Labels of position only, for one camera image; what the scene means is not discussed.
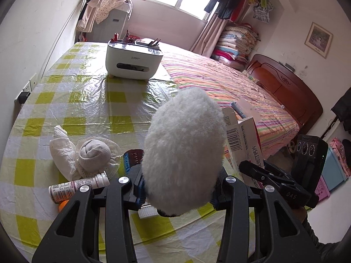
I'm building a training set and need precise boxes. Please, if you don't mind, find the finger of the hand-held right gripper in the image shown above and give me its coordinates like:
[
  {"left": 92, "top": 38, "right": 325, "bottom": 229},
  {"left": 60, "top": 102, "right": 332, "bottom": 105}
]
[
  {"left": 263, "top": 160, "right": 293, "bottom": 182},
  {"left": 238, "top": 160, "right": 287, "bottom": 189}
]

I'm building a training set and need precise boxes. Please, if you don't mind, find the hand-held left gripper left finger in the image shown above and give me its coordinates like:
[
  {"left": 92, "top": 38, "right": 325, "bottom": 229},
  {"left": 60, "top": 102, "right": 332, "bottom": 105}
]
[{"left": 32, "top": 163, "right": 147, "bottom": 263}]

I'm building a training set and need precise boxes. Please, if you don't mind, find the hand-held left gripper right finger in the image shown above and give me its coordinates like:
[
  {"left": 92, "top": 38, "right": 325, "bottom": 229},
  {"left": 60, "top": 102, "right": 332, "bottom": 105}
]
[{"left": 210, "top": 167, "right": 322, "bottom": 263}]

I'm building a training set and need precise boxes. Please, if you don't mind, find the white medicine box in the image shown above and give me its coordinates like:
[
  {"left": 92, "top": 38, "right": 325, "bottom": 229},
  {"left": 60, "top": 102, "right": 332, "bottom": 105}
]
[{"left": 222, "top": 106, "right": 265, "bottom": 189}]

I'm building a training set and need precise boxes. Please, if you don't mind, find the white fluffy plush toy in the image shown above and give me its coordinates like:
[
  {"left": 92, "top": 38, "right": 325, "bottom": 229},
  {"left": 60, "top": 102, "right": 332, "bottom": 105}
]
[{"left": 143, "top": 86, "right": 228, "bottom": 217}]

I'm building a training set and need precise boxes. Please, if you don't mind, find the grey sock ball lace trim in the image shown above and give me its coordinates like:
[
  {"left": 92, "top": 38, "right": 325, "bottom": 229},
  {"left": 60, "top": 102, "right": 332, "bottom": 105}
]
[{"left": 75, "top": 138, "right": 123, "bottom": 180}]

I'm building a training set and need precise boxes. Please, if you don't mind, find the white sock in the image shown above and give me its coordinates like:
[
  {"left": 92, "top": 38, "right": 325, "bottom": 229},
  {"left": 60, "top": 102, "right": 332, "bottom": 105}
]
[{"left": 49, "top": 125, "right": 80, "bottom": 178}]

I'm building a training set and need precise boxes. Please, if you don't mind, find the person's right forearm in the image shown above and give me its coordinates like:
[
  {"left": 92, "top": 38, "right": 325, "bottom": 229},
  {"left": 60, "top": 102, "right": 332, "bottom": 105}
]
[{"left": 297, "top": 207, "right": 351, "bottom": 263}]

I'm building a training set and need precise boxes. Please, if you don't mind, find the white ribbed cap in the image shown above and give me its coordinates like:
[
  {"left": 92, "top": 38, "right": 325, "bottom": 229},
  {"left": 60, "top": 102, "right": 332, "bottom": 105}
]
[{"left": 138, "top": 205, "right": 159, "bottom": 220}]

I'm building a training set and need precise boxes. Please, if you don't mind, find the pink blue storage box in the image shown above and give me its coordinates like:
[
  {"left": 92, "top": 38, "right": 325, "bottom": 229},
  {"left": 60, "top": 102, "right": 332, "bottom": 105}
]
[{"left": 315, "top": 138, "right": 351, "bottom": 199}]

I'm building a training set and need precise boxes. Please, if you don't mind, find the black hanging jacket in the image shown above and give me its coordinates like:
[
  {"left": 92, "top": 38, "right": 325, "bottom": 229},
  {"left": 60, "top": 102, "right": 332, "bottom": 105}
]
[{"left": 331, "top": 88, "right": 351, "bottom": 143}]

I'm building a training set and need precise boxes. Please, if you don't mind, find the white medicine bottle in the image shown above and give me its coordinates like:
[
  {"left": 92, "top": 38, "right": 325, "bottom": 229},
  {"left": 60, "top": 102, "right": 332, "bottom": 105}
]
[{"left": 49, "top": 171, "right": 111, "bottom": 204}]

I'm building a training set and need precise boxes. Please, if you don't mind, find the brown wooden headboard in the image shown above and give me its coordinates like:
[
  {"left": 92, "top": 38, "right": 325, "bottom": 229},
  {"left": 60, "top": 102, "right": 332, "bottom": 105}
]
[{"left": 246, "top": 54, "right": 323, "bottom": 135}]

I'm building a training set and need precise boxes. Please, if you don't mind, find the floral pillow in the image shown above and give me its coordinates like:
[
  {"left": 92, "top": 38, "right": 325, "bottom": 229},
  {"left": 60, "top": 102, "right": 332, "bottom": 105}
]
[{"left": 242, "top": 70, "right": 260, "bottom": 84}]

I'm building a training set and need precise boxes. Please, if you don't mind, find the bed with striped sheet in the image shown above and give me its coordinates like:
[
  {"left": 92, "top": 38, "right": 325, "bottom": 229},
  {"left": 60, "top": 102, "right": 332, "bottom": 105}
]
[{"left": 137, "top": 37, "right": 300, "bottom": 159}]

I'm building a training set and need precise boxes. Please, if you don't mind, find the yellow checkered plastic tablecloth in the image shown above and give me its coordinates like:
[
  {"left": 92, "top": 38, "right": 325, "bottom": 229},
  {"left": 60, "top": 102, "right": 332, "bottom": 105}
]
[{"left": 0, "top": 42, "right": 257, "bottom": 252}]

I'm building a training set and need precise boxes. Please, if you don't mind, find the stack of folded quilts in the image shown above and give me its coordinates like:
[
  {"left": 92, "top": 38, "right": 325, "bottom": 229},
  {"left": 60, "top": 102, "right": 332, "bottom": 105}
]
[{"left": 211, "top": 23, "right": 260, "bottom": 70}]

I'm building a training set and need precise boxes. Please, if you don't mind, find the white tissue box organizer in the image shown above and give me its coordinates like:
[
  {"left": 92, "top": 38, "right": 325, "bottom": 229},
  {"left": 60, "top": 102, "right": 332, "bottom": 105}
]
[{"left": 106, "top": 39, "right": 164, "bottom": 81}]

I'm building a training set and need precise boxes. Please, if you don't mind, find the black charger plug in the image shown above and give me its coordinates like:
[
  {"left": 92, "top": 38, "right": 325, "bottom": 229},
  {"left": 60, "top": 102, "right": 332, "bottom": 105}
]
[{"left": 15, "top": 91, "right": 30, "bottom": 105}]

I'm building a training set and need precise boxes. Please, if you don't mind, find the floral hanging garment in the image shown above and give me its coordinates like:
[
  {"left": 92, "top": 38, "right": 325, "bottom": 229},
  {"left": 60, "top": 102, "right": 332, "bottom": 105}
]
[{"left": 252, "top": 0, "right": 275, "bottom": 22}]

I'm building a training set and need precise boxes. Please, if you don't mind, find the white floor appliance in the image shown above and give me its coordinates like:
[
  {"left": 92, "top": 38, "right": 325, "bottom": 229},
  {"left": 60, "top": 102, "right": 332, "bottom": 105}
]
[{"left": 92, "top": 8, "right": 131, "bottom": 43}]

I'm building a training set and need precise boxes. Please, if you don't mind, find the white dotted cloth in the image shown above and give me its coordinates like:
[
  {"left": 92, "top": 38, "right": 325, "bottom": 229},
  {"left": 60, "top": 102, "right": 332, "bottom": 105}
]
[{"left": 95, "top": 0, "right": 133, "bottom": 24}]

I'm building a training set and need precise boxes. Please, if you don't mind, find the framed wall picture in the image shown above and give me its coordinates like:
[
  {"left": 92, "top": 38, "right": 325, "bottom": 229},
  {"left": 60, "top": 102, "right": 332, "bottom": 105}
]
[{"left": 304, "top": 21, "right": 334, "bottom": 59}]

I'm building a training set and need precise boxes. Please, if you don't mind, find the black plug in wall socket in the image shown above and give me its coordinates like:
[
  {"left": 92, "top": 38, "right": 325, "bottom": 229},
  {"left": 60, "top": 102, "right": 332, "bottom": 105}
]
[{"left": 21, "top": 73, "right": 37, "bottom": 92}]

